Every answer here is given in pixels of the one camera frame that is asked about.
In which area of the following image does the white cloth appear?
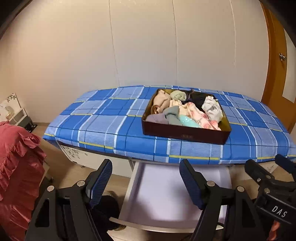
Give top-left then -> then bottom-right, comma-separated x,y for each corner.
202,95 -> 223,123

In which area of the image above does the mint green cloth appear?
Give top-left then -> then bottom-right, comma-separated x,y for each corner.
179,114 -> 201,128

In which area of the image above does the light green knitted sock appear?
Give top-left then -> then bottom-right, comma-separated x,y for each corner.
170,90 -> 187,101

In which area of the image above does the grey knitted sock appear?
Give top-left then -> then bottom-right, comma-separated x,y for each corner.
145,113 -> 169,125

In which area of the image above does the operator hand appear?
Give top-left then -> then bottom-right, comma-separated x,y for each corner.
267,220 -> 286,241

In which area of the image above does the red ruffled cushion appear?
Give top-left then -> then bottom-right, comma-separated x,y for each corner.
1,121 -> 46,240

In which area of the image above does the orange wooden door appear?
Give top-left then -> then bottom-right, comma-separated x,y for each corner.
260,1 -> 295,133

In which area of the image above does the white open drawer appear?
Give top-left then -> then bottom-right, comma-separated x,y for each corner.
108,161 -> 233,233

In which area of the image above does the pink patterned cloth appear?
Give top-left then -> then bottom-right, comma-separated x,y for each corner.
179,102 -> 221,131

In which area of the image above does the dark red gold-lined box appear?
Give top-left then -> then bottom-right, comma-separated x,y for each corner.
142,88 -> 232,145

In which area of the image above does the black cloth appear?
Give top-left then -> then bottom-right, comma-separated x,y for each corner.
190,92 -> 212,111

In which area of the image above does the blue plaid mattress cover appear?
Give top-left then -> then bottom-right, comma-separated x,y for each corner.
43,85 -> 295,164

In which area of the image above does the dark navy cloth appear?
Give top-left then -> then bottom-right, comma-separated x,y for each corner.
182,91 -> 194,104

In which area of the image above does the small white shelf unit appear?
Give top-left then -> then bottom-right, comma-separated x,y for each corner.
0,93 -> 38,133

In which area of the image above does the beige cloth bundle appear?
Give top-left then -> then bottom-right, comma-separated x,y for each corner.
151,89 -> 171,114

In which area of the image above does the metal door handle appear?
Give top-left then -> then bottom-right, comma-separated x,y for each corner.
279,53 -> 287,61

